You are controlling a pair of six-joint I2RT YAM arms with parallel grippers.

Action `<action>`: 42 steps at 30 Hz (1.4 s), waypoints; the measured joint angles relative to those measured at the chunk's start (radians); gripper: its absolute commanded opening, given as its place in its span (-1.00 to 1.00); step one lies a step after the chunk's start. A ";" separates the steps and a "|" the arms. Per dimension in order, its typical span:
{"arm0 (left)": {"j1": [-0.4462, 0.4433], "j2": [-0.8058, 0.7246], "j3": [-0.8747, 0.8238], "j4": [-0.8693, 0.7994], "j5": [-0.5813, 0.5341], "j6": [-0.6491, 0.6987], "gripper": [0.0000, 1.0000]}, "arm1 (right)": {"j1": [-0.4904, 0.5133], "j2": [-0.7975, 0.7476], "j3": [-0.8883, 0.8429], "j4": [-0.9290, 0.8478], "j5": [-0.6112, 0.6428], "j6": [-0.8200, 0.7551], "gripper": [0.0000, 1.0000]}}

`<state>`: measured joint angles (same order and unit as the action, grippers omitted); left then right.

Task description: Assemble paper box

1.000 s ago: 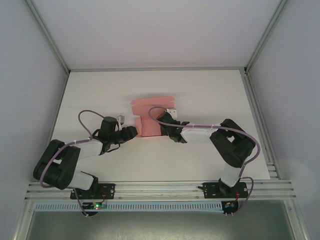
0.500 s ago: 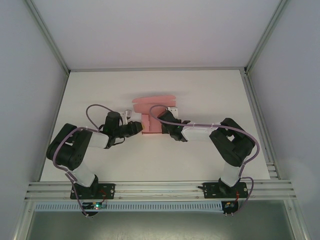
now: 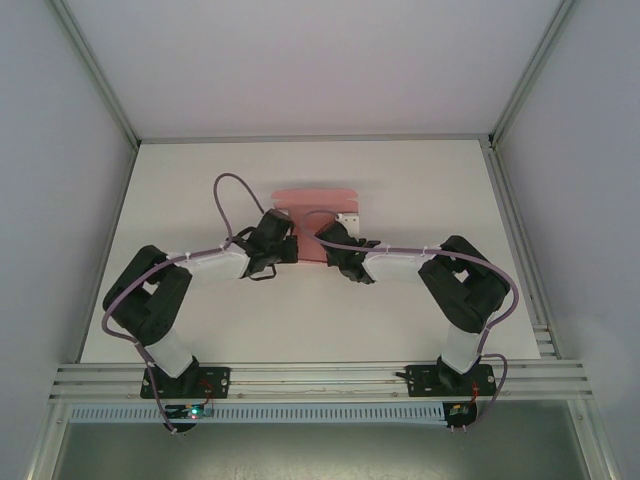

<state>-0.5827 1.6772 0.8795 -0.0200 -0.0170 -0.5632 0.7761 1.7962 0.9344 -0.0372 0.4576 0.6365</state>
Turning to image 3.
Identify aluminium frame crossbar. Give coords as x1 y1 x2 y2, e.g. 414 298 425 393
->
134 132 496 147

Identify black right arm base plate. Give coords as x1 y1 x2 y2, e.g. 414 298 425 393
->
405 364 497 400

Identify aluminium frame post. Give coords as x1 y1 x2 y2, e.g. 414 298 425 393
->
487 0 576 151
49 0 141 151

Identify aluminium side rail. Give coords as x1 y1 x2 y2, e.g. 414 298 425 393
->
72 147 137 364
483 142 564 359

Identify grey metal panel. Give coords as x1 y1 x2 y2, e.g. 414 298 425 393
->
52 422 609 480

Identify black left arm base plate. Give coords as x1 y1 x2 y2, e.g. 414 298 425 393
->
140 365 232 400

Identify circuit board with green light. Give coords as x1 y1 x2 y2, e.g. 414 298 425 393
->
162 402 215 421

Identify aluminium mounting rail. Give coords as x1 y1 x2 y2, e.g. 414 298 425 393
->
47 357 595 402

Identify aluminium frame leg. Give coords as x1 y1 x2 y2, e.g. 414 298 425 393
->
27 399 71 480
567 399 619 480

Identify white slotted cable duct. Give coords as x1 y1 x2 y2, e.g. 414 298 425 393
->
69 402 447 424

